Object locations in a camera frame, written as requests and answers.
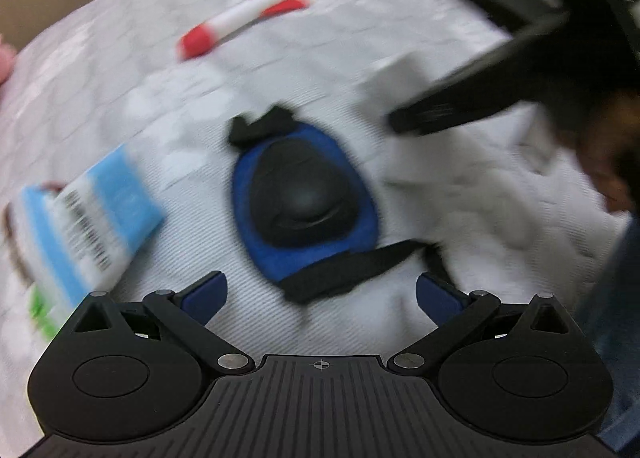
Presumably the crochet doll green sweater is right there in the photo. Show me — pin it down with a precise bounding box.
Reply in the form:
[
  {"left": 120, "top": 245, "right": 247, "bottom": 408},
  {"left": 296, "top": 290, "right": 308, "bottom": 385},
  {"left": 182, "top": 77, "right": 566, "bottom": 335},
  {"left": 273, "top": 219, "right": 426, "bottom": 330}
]
[{"left": 1, "top": 184, "right": 70, "bottom": 342}]

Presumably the blue wet wipes pack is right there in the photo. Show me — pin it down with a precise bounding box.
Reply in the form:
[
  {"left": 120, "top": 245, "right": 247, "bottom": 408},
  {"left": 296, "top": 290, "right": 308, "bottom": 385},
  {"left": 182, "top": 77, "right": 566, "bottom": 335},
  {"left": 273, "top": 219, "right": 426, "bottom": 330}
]
[{"left": 28, "top": 145, "right": 164, "bottom": 317}]

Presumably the white paper towel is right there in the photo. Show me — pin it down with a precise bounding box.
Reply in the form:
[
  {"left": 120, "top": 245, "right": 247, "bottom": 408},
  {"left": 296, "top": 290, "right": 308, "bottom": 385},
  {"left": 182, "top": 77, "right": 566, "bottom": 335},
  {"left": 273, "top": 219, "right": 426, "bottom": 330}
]
[{"left": 358, "top": 54, "right": 508, "bottom": 136}]

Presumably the blue black knee pad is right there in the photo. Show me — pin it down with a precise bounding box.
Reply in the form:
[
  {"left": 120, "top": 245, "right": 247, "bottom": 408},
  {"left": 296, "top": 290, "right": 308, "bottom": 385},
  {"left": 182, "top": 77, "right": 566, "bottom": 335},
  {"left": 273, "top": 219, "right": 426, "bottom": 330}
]
[{"left": 228, "top": 106, "right": 450, "bottom": 305}]

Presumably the person's hand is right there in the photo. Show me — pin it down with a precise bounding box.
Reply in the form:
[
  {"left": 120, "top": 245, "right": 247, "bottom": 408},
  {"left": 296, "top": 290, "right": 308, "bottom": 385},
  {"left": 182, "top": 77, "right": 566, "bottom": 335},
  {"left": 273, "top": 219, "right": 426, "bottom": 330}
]
[{"left": 576, "top": 95, "right": 639, "bottom": 213}]

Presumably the red white toy rocket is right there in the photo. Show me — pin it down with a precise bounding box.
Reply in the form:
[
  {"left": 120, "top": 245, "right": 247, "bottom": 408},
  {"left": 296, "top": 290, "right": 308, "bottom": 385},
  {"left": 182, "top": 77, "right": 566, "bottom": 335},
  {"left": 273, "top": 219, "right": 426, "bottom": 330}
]
[{"left": 177, "top": 0, "right": 310, "bottom": 60}]

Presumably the pink white plush toy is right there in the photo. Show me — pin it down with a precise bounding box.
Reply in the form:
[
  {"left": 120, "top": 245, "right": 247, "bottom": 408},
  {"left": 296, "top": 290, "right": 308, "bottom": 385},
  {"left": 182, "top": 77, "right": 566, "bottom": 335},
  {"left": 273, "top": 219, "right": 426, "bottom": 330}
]
[{"left": 0, "top": 36, "right": 17, "bottom": 84}]

